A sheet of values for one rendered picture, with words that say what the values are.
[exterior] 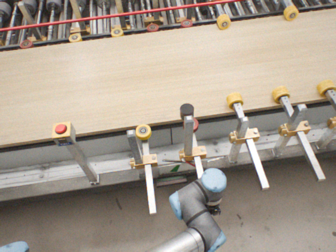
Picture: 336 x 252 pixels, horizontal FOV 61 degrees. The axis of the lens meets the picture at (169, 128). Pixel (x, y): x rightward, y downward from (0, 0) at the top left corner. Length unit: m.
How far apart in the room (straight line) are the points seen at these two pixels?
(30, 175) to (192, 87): 1.08
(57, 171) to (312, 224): 1.79
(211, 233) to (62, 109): 1.08
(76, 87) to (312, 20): 1.58
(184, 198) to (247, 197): 1.35
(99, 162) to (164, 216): 0.73
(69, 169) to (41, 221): 0.75
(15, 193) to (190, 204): 1.07
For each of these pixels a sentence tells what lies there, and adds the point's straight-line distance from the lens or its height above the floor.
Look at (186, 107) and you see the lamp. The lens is 1.22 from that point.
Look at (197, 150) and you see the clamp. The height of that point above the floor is 0.87.
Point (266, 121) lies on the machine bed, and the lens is 1.79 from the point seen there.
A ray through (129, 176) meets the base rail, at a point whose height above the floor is 0.70.
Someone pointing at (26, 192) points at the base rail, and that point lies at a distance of 1.76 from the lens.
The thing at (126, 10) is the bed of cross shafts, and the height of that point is 0.63.
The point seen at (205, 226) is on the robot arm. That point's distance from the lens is 0.99.
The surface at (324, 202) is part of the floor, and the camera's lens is 2.50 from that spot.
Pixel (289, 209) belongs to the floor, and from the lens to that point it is 2.38.
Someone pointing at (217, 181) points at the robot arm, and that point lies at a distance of 1.04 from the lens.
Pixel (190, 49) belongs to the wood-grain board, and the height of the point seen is 0.90.
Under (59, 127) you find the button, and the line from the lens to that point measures 1.20.
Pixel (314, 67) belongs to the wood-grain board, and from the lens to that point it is 1.91.
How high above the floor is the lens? 2.15
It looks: 57 degrees down
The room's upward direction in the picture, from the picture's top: 5 degrees counter-clockwise
